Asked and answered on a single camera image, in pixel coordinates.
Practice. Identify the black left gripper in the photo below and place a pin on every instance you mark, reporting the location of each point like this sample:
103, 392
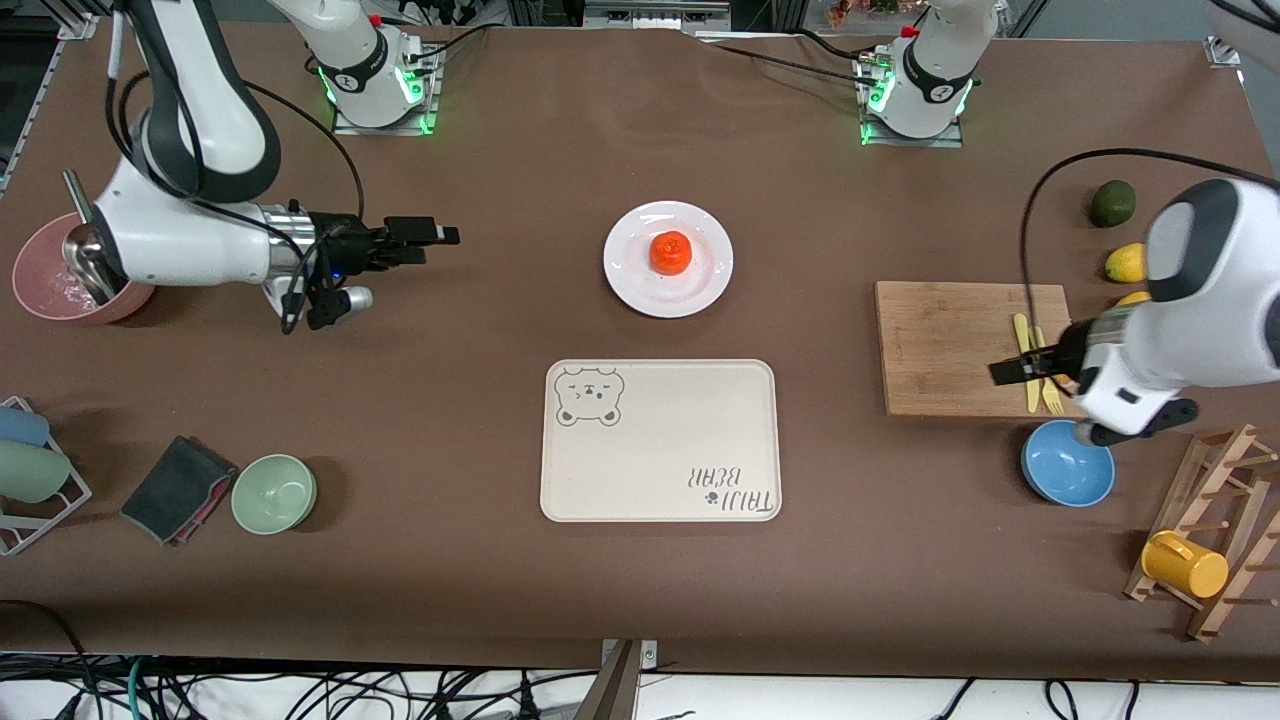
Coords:
1066, 356

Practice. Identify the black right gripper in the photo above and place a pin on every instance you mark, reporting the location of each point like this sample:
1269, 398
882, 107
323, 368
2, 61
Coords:
345, 247

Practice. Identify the white round plate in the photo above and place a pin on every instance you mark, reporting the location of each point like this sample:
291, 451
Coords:
625, 265

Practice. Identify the orange fruit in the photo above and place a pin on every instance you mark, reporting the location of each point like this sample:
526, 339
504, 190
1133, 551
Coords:
671, 253

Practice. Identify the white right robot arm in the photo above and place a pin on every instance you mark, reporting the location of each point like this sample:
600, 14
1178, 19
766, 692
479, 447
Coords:
180, 240

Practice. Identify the yellow plastic knife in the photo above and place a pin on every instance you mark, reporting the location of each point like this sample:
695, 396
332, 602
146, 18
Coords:
1022, 335

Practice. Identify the yellow plastic fork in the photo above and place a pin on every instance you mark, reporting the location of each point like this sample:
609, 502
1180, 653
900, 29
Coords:
1052, 400

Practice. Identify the wooden cutting board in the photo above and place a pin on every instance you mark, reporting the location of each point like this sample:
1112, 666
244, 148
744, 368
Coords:
930, 340

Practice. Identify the blue bowl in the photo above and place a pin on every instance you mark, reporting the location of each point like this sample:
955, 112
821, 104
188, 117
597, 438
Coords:
1065, 475

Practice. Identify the yellow lemon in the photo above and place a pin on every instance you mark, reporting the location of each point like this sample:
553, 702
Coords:
1126, 263

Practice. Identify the dark green avocado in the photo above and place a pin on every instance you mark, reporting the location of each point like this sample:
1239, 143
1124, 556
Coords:
1113, 203

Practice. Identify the wooden mug rack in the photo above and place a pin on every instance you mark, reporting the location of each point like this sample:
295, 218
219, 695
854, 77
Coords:
1235, 470

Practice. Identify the yellow mug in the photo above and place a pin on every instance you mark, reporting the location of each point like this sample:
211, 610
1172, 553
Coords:
1185, 565

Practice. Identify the pale green bowl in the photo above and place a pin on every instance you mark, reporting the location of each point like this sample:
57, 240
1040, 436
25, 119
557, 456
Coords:
274, 494

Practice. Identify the beige tray with bear print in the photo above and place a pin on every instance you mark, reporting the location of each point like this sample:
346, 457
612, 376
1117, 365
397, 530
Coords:
660, 450

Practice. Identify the metal scoop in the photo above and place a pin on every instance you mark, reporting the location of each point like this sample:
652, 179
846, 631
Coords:
85, 255

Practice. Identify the dark grey folded cloth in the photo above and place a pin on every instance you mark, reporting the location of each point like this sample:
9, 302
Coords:
175, 488

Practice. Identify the pink bowl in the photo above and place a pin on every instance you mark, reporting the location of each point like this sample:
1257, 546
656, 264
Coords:
40, 270

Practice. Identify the aluminium corner profile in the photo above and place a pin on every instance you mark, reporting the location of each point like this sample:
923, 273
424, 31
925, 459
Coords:
1220, 52

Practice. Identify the blue cup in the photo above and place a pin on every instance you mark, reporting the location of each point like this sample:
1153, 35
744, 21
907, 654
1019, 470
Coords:
22, 427

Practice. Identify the pale green cup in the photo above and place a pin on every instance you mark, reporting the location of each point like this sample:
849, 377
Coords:
30, 472

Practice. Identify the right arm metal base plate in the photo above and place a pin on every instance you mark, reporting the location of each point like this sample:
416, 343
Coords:
350, 128

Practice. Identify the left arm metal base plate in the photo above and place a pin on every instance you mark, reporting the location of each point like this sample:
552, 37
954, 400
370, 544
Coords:
950, 142

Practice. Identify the aluminium frame crossbar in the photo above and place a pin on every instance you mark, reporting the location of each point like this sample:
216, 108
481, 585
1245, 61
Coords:
655, 12

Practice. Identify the metal table edge bracket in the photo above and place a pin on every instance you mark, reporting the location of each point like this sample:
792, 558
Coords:
622, 685

